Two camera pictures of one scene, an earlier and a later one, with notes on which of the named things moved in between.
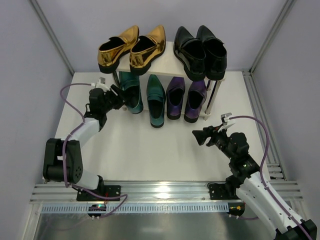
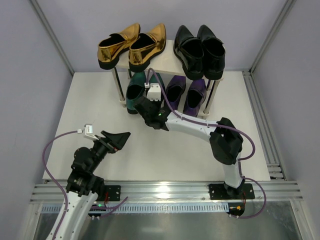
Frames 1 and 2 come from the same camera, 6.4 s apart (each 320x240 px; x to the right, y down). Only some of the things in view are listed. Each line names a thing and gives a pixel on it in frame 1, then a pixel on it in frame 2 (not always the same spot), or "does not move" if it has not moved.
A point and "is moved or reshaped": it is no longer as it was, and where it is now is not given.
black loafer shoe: [215, 52] does not move
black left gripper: [116, 97] -> [108, 144]
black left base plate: [108, 191] does not move
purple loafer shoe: [196, 97] does not move
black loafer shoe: [191, 53] does not move
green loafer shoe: [130, 83] is moved or reshaped
